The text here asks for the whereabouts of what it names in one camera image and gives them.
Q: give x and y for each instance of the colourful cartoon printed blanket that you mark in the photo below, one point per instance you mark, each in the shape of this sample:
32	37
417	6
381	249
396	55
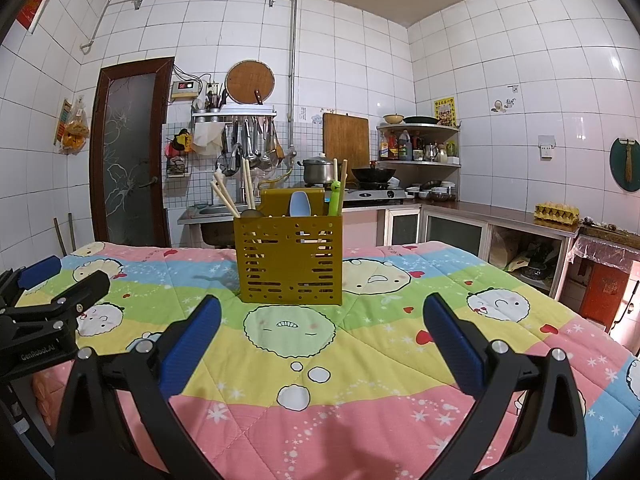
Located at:
375	320

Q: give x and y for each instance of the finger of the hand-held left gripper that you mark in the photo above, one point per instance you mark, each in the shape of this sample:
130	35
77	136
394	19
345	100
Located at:
90	290
40	270

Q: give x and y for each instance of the kitchen counter with cabinets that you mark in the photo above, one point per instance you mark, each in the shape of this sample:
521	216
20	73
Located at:
475	212

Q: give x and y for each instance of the yellow wall poster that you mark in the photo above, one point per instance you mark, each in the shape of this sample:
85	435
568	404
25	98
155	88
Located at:
445	111

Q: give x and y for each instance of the dark utensil cup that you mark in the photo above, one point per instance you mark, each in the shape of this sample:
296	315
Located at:
216	97

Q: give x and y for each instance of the black wok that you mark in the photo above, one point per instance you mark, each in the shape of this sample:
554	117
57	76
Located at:
372	172

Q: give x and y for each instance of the yellow egg carton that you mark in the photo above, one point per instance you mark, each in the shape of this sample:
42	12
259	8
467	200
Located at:
556	214

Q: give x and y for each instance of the metal corner shelf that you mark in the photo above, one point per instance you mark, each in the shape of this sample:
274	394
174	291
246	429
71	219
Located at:
420	162

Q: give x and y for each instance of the light blue spoon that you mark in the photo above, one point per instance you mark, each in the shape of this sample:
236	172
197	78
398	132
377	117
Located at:
298	204

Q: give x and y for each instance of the steel pot with lid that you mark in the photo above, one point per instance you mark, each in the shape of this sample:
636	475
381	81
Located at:
315	170

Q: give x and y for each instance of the green round wall hanging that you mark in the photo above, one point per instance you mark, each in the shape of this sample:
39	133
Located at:
625	165

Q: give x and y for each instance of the gas stove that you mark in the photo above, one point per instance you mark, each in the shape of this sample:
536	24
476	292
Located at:
375	194

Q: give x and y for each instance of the brown door with frosted glass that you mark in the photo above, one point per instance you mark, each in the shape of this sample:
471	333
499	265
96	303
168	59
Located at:
130	160

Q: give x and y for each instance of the white wall socket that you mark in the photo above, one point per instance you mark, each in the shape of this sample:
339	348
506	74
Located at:
546	147

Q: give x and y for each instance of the wooden sticks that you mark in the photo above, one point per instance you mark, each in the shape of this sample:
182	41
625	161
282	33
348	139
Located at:
65	235

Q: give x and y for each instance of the yellow perforated utensil holder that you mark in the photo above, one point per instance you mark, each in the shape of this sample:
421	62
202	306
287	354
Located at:
290	270

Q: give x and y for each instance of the beige bowl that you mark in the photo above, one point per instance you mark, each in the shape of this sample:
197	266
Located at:
394	119

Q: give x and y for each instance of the steel sink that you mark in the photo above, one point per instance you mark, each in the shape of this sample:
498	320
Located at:
210	220

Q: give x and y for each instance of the wall stickers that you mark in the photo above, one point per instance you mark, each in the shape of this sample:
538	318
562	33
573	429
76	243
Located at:
497	105

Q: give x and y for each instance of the rectangular wooden cutting board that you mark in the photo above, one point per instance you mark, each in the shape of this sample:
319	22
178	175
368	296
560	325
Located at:
345	137

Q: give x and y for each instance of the white plastic bag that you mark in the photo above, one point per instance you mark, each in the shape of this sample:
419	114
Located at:
207	137

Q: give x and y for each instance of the round wooden cutting board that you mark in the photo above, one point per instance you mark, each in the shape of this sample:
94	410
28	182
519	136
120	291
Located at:
250	82

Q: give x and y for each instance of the metal wall utensil rack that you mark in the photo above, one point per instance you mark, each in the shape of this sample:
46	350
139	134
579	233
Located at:
235	112

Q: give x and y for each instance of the plastic covered red box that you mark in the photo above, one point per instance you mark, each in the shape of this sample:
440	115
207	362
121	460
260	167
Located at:
605	280

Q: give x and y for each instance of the dark shallow pan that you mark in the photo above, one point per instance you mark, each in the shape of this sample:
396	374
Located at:
420	120

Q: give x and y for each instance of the white soap bottle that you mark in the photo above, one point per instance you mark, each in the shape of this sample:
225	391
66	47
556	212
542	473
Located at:
218	172

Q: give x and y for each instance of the white wall pipe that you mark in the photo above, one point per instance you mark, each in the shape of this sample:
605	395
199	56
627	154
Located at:
292	60

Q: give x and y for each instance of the row of condiment bottles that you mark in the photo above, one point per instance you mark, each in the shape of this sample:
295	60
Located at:
405	147

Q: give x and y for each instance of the row of hanging kitchen utensils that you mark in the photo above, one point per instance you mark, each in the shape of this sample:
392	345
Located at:
255	145

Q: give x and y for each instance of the stack of bowls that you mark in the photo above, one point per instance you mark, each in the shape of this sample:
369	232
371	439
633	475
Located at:
432	191

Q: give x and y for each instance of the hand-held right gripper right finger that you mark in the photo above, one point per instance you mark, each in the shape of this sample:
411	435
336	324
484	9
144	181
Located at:
452	345

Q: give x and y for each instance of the green frog training chopsticks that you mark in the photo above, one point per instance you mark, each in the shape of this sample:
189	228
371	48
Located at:
336	197

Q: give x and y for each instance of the plastic bag of oranges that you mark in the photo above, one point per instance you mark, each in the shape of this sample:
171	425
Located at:
75	127

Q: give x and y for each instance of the white control box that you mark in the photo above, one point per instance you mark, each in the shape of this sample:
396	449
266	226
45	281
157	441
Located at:
185	89

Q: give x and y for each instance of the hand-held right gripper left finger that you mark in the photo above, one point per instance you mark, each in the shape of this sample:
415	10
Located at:
192	340

